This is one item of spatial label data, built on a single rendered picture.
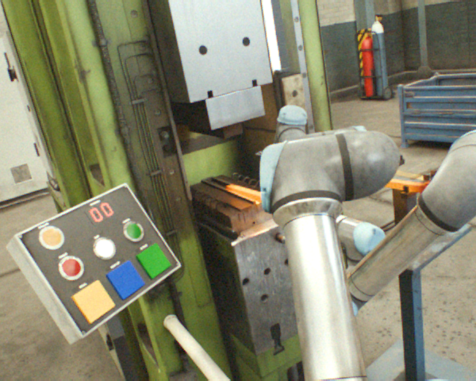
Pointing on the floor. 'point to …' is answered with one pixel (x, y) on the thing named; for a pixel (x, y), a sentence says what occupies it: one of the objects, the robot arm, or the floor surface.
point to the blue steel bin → (445, 107)
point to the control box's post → (121, 348)
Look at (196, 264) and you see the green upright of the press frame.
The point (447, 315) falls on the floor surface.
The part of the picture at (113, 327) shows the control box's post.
